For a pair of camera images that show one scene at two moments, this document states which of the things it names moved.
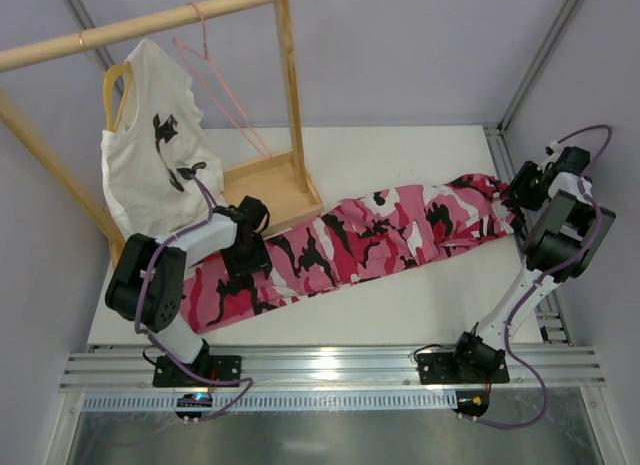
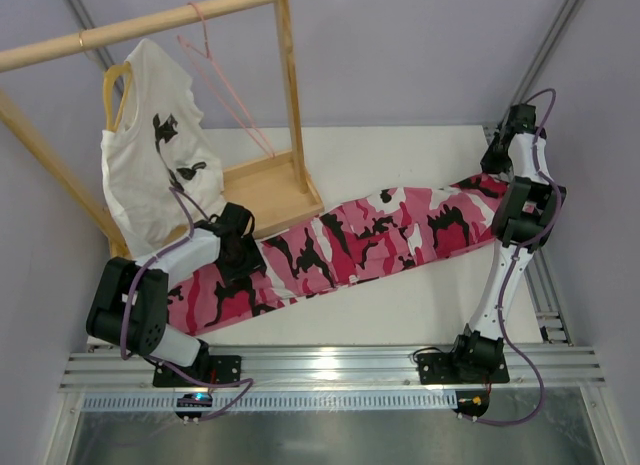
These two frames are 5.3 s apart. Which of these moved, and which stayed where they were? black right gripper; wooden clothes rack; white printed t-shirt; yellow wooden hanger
Moved: black right gripper
Stayed: wooden clothes rack; white printed t-shirt; yellow wooden hanger
